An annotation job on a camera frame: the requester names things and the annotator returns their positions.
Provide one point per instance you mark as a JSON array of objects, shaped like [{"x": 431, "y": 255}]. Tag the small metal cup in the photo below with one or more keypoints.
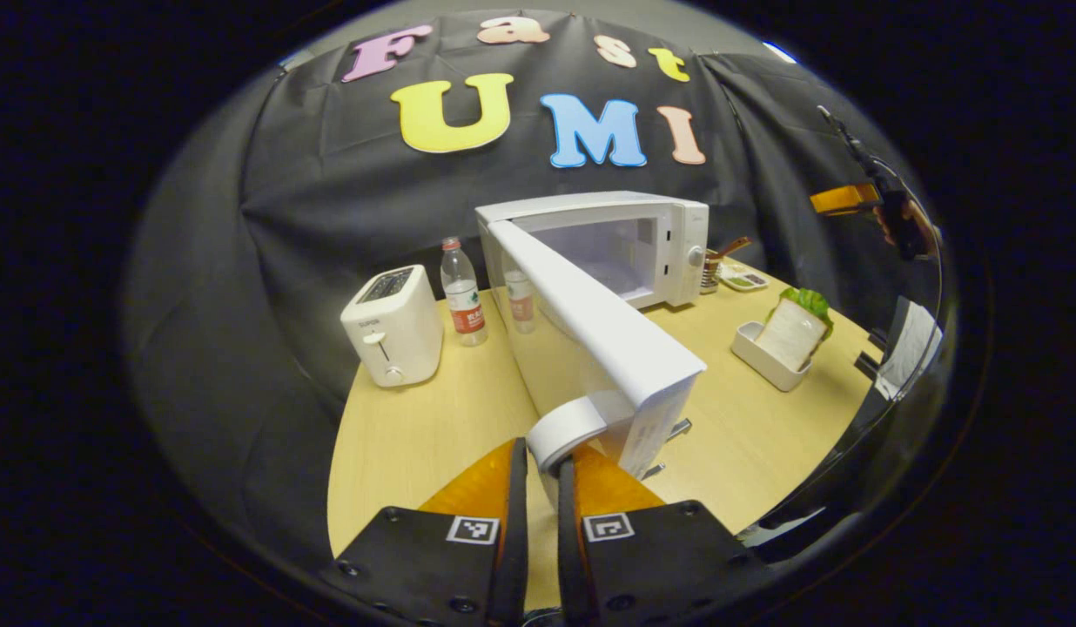
[{"x": 710, "y": 274}]

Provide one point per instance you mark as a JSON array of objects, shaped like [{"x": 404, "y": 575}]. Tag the white microwave oven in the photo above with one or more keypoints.
[{"x": 616, "y": 340}]

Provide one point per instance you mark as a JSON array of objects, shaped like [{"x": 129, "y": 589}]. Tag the small black object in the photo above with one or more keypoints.
[{"x": 869, "y": 357}]

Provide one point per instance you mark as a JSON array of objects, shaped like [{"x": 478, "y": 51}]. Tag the white divided spice dish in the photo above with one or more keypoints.
[{"x": 743, "y": 279}]

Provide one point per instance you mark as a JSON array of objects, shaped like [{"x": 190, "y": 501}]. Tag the black backdrop cloth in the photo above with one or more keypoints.
[{"x": 285, "y": 218}]

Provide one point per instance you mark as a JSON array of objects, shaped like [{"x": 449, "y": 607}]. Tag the white paper sheet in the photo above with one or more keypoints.
[{"x": 912, "y": 344}]

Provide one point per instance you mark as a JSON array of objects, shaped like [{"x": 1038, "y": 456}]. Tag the black metal stand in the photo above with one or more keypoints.
[{"x": 851, "y": 144}]

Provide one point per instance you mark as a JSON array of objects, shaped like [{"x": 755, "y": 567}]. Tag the bread and lettuce sandwich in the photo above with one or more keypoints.
[{"x": 795, "y": 331}]

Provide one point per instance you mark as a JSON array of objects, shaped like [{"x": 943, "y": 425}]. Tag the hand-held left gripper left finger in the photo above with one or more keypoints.
[{"x": 519, "y": 522}]

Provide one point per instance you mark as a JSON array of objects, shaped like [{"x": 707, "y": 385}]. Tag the white rectangular sandwich tray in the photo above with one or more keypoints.
[{"x": 760, "y": 361}]

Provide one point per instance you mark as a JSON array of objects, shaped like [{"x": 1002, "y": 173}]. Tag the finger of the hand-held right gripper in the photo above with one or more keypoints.
[{"x": 843, "y": 198}]

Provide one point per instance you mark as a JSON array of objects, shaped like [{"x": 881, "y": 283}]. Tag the clear plastic water bottle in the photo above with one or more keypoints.
[{"x": 464, "y": 300}]

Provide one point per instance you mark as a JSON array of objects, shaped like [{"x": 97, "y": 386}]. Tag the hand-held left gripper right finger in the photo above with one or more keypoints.
[{"x": 566, "y": 522}]

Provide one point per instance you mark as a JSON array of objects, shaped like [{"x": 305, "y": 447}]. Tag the white toaster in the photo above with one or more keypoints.
[{"x": 394, "y": 331}]

